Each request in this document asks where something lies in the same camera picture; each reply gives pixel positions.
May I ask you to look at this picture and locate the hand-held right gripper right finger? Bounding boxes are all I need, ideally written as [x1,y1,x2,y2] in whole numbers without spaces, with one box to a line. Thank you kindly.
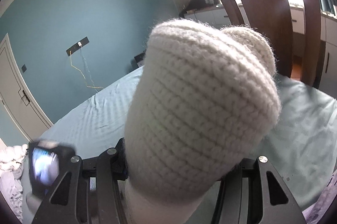
[213,155,308,224]

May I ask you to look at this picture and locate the light charging cable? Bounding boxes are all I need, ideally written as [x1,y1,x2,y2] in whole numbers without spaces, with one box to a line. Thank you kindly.
[69,51,104,90]

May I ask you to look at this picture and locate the grey crumpled cloth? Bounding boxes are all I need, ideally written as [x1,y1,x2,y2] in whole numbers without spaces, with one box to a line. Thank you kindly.
[0,169,27,222]

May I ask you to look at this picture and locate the white room door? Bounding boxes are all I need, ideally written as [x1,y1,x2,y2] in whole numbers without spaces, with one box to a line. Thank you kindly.
[0,33,55,143]

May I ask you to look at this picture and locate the dark cloth on counter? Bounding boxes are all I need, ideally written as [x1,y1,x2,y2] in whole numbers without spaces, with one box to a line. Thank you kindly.
[179,0,209,17]

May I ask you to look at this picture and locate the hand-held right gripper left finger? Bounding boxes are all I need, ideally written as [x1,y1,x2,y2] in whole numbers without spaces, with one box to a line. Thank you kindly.
[32,138,129,224]

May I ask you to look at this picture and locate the purple floral quilt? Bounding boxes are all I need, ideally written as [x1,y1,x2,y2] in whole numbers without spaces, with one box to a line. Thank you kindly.
[302,179,337,224]

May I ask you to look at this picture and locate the teal bed sheet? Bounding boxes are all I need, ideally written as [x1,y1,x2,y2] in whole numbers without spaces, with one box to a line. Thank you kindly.
[21,66,337,224]

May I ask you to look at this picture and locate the white lower cabinet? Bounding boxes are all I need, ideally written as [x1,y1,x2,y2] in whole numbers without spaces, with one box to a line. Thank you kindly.
[182,7,227,26]

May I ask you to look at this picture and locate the grey low cabinet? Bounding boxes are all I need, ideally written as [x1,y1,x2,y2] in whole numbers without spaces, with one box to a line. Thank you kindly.
[290,0,337,91]

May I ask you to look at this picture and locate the brown wooden chair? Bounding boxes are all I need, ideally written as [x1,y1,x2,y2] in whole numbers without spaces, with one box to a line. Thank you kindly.
[208,0,327,91]

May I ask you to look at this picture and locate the cream and blue knit sweater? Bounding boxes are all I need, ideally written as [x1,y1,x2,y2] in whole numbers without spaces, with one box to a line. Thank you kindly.
[124,18,281,224]

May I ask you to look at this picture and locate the black flat boxes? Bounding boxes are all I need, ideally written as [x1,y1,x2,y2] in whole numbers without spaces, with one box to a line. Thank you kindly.
[133,52,145,68]

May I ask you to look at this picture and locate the black wall power strip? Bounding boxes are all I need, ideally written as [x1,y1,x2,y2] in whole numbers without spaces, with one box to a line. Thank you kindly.
[66,36,90,57]

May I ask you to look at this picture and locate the black door handle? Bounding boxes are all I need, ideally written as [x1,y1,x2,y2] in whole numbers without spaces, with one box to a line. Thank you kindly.
[18,89,31,106]

